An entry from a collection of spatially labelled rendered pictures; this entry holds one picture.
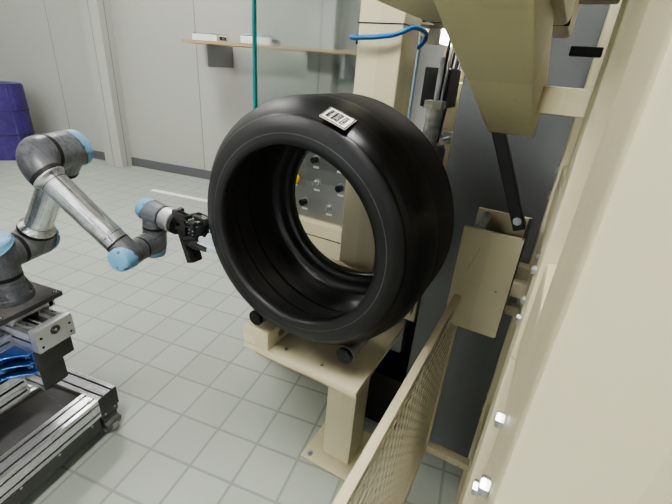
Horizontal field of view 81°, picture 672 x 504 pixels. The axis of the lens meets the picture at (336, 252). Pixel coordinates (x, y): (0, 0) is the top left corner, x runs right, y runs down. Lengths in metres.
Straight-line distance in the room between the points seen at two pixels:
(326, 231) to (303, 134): 1.00
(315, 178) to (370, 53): 0.74
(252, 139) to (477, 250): 0.62
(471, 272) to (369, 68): 0.62
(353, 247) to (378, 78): 0.51
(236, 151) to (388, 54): 0.49
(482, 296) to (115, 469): 1.60
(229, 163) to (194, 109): 4.83
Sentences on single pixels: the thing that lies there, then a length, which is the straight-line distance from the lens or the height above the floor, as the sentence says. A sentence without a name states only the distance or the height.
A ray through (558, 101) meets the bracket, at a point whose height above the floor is 1.52.
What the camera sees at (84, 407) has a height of 0.22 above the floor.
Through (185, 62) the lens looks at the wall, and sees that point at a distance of 5.78.
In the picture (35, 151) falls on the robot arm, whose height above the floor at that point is 1.26.
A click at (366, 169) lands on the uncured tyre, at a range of 0.76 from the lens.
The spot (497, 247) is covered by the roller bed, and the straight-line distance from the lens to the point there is 1.08.
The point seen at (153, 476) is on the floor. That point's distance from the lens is 1.98.
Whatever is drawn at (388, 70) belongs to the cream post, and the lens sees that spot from 1.17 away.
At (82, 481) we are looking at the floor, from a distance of 2.06.
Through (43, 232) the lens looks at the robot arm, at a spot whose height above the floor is 0.94.
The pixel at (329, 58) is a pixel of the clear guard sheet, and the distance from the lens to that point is 1.68.
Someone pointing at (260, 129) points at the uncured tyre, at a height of 1.42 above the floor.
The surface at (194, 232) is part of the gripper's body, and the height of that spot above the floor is 1.06.
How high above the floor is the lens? 1.55
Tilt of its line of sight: 25 degrees down
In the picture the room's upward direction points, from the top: 5 degrees clockwise
